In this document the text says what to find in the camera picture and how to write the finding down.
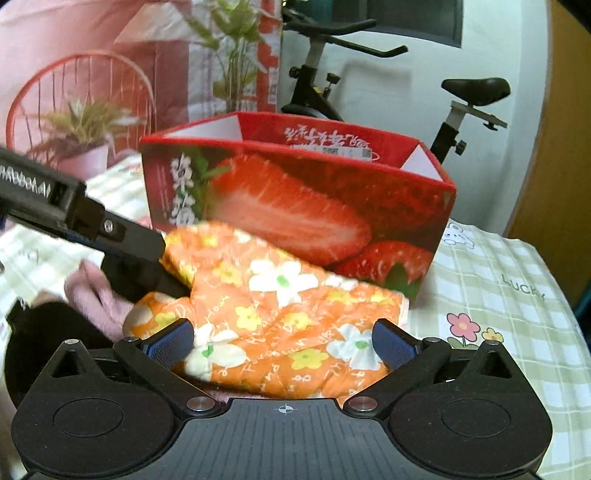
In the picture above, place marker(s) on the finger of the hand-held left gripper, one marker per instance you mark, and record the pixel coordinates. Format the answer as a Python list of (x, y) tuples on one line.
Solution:
[(134, 240), (138, 279)]

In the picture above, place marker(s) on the red strawberry print box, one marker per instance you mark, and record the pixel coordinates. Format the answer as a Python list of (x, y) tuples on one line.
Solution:
[(286, 198)]

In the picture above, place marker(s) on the pink printed wall backdrop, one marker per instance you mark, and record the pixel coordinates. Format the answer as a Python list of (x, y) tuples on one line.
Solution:
[(92, 69)]

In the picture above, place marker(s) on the orange floral cloth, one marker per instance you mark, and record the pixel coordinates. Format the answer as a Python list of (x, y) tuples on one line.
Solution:
[(277, 314)]

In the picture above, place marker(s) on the green checked bed sheet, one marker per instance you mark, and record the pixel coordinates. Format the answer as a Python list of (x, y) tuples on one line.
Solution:
[(498, 332)]

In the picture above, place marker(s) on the black exercise bike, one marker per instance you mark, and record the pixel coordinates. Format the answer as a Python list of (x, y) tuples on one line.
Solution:
[(314, 97)]

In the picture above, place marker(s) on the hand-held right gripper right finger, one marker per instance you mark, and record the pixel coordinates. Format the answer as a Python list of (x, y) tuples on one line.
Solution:
[(392, 344)]

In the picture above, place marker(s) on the black glove with grey fingertips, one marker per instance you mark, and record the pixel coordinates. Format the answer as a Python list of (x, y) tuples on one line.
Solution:
[(41, 337)]

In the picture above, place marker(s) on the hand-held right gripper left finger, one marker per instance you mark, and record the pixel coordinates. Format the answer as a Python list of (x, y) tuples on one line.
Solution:
[(168, 344)]

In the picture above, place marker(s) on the dark window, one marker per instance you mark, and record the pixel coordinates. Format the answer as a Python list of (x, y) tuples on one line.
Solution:
[(401, 18)]

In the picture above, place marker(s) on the brown wooden door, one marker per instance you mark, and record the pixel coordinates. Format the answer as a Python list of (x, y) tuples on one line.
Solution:
[(554, 194)]

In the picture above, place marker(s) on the pink knitted scarf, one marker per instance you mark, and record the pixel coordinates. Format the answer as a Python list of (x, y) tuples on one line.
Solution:
[(92, 295)]

